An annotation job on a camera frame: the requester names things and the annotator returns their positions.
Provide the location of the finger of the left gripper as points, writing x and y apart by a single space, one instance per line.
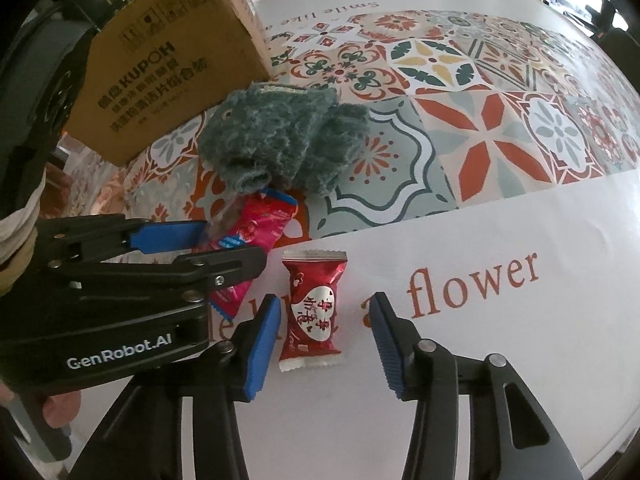
52 273
105 236

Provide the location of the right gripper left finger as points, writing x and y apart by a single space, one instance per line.
140 435

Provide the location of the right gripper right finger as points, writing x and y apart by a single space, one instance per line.
512 437

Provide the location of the dark green knitted glove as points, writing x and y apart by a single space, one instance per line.
285 137

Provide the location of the person's left hand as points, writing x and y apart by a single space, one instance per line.
60 409

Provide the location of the pink red snack packet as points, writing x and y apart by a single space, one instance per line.
262 220

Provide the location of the red candy packet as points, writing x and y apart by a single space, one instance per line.
312 311

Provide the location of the cardboard box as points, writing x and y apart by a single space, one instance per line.
158 64

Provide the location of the patterned table runner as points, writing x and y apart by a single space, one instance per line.
464 108

